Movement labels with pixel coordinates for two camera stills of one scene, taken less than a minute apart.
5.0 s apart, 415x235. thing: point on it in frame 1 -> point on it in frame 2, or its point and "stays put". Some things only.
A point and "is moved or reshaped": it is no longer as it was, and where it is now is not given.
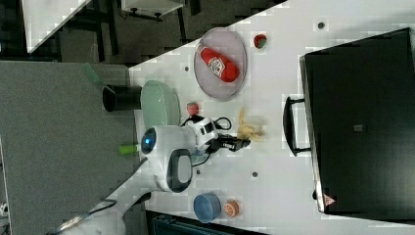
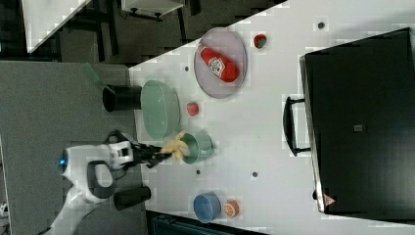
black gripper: x=220 y=140 -> x=145 y=153
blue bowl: x=207 y=207 stays put
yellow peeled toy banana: x=245 y=130 is moved or reshaped
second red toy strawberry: x=259 y=40 stays put
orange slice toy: x=232 y=209 stays put
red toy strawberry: x=193 y=108 stays put
